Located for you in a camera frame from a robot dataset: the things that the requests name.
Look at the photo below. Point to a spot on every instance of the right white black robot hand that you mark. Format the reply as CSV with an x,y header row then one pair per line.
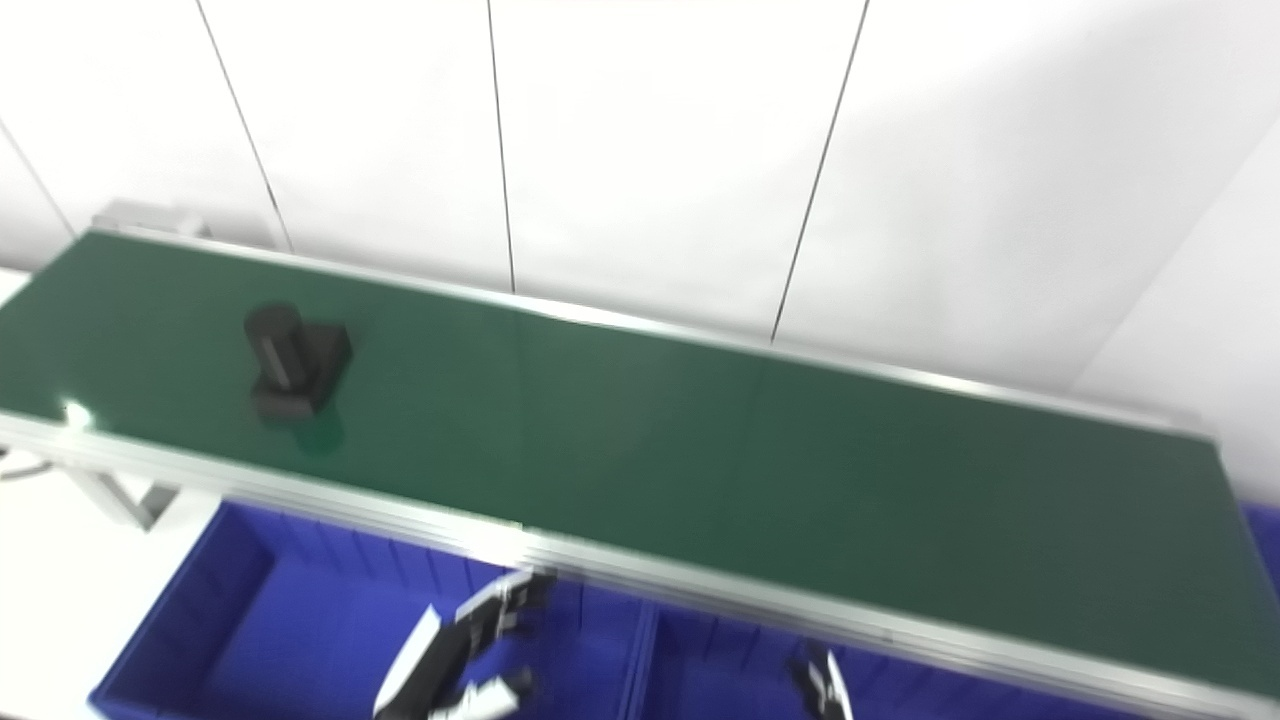
x,y
824,692

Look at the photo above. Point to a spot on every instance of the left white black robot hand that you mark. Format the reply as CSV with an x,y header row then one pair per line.
x,y
440,660

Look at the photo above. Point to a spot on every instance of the black plastic part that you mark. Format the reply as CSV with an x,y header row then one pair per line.
x,y
295,360

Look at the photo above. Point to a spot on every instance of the blue plastic bin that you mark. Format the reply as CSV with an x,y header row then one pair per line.
x,y
280,630
1265,545
730,670

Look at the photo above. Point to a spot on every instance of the green conveyor belt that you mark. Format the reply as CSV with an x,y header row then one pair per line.
x,y
700,592
700,460

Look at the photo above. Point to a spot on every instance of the aluminium conveyor leg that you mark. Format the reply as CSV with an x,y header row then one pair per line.
x,y
125,498

